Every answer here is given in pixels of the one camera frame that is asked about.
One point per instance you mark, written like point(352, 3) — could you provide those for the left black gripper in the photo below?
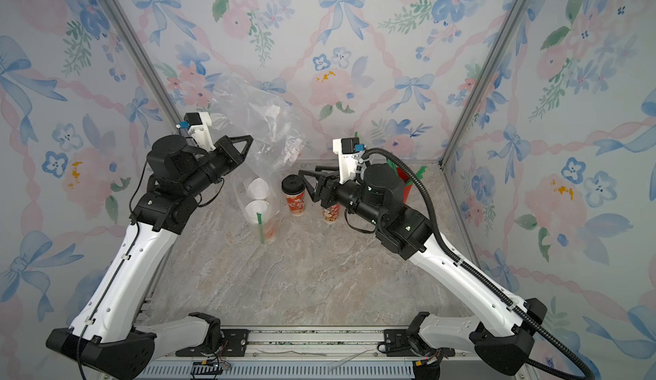
point(226, 148)

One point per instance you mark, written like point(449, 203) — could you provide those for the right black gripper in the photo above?
point(329, 181)

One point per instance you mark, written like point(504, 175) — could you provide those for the red cup black lid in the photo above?
point(294, 190)
point(331, 214)

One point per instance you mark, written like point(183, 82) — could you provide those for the clear plastic carrier bag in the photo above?
point(243, 177)

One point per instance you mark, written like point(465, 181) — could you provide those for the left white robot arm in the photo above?
point(104, 336)

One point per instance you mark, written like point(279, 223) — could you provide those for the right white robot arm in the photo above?
point(497, 336)

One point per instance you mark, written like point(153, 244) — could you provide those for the red straw holder cup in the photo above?
point(408, 183)

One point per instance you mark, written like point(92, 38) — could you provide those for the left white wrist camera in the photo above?
point(197, 126)

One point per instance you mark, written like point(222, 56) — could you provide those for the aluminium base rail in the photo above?
point(321, 352)

